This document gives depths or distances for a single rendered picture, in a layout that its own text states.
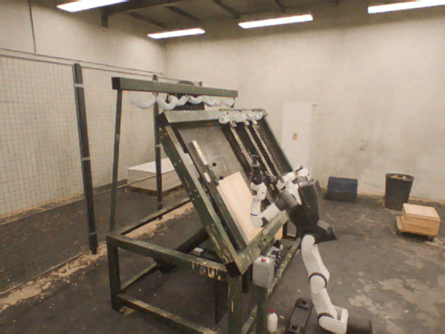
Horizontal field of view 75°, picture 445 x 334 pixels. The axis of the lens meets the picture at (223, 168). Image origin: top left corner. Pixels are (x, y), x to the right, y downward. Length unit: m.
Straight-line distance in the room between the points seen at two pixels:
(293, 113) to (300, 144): 0.66
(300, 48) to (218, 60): 2.27
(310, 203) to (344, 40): 5.79
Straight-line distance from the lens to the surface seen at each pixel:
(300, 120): 6.27
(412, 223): 5.36
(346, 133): 7.57
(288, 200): 2.17
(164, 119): 2.21
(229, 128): 3.00
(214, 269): 2.32
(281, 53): 7.94
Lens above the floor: 1.99
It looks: 12 degrees down
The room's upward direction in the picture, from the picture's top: 1 degrees clockwise
